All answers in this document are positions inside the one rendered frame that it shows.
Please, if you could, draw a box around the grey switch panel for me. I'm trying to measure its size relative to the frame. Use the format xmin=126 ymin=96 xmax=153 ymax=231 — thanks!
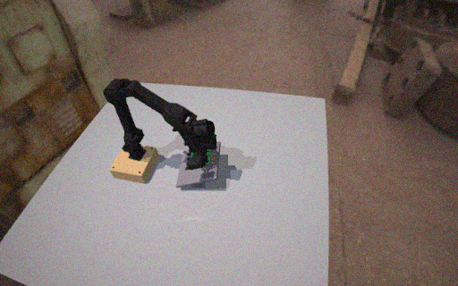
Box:
xmin=176 ymin=141 xmax=221 ymax=189

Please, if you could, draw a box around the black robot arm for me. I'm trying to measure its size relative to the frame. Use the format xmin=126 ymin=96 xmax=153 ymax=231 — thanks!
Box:
xmin=103 ymin=78 xmax=216 ymax=161

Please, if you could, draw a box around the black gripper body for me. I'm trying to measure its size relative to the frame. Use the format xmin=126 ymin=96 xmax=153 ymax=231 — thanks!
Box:
xmin=183 ymin=138 xmax=205 ymax=170

